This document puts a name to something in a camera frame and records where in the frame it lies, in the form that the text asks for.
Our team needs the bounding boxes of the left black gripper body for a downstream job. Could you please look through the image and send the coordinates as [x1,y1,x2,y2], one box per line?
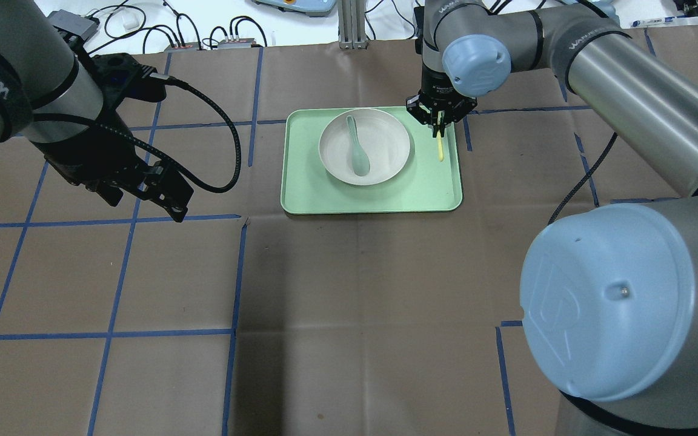
[42,53,167,197]

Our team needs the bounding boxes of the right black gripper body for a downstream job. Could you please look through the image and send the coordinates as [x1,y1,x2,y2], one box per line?
[405,67,477,126]

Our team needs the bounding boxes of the yellow plastic fork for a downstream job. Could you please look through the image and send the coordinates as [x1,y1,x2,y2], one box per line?
[434,124,444,162]

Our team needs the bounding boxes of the white round plate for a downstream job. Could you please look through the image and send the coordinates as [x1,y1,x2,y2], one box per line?
[318,108,411,186]

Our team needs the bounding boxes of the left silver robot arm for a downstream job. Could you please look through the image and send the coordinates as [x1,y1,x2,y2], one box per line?
[0,1,193,222]

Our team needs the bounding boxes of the light green tray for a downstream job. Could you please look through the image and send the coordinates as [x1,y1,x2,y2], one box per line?
[280,107,463,214]

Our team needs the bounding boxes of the green plastic spoon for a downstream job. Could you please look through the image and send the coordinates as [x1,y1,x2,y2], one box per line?
[345,115,370,177]

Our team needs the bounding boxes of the black usb hub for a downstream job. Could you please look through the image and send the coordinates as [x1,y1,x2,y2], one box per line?
[47,9,100,42]

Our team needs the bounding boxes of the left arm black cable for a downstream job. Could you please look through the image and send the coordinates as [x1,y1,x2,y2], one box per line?
[34,73,243,194]

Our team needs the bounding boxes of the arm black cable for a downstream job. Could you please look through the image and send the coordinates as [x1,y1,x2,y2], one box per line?
[34,73,243,194]
[547,132,619,226]

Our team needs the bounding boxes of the aluminium frame post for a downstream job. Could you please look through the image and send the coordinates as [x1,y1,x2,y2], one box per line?
[337,0,368,50]

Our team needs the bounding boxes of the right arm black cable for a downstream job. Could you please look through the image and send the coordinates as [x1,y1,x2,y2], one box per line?
[547,132,619,226]

